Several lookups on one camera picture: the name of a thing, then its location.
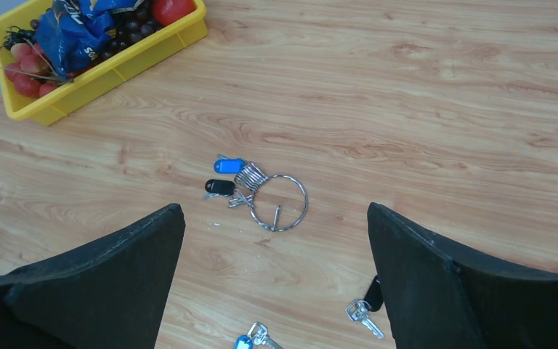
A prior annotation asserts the yellow plastic bin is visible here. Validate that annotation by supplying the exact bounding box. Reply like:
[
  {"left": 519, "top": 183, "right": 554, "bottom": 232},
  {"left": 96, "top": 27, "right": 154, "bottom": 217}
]
[{"left": 0, "top": 0, "right": 208, "bottom": 126}]

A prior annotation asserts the blue snack bag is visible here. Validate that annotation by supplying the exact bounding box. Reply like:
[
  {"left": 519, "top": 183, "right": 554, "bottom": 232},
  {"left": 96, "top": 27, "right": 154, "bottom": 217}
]
[{"left": 34, "top": 0, "right": 143, "bottom": 79}]

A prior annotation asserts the key with blue tag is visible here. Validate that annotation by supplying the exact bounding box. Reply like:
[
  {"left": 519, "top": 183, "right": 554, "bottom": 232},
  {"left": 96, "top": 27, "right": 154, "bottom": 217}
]
[{"left": 233, "top": 322, "right": 283, "bottom": 349}]

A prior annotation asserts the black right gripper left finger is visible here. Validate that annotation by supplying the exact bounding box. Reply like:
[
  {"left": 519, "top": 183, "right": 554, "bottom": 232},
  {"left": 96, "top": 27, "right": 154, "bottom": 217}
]
[{"left": 0, "top": 204, "right": 185, "bottom": 348}]

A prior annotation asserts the large metal keyring with keys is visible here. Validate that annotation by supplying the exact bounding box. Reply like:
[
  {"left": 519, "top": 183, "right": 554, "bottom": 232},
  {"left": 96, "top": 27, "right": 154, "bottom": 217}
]
[{"left": 202, "top": 154, "right": 310, "bottom": 233}]

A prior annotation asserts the dark grape bunch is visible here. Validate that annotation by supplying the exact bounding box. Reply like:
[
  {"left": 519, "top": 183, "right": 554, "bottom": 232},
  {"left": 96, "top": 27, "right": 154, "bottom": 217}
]
[{"left": 94, "top": 7, "right": 163, "bottom": 63}]

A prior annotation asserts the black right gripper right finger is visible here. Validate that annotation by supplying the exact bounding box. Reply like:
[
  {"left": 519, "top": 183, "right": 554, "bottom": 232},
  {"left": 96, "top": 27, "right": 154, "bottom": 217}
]
[{"left": 367, "top": 203, "right": 558, "bottom": 348}]

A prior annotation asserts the key with black tag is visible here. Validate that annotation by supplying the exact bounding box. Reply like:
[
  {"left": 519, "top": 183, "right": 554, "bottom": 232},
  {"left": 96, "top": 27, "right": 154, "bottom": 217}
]
[{"left": 345, "top": 276, "right": 385, "bottom": 340}]

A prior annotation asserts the red apple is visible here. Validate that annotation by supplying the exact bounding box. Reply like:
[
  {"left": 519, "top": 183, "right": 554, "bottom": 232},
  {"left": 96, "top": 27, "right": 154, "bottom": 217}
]
[{"left": 151, "top": 0, "right": 195, "bottom": 26}]

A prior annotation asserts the red strawberries cluster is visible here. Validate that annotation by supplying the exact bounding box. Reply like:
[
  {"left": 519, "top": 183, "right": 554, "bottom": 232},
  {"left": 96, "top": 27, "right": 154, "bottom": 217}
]
[{"left": 3, "top": 42, "right": 62, "bottom": 98}]

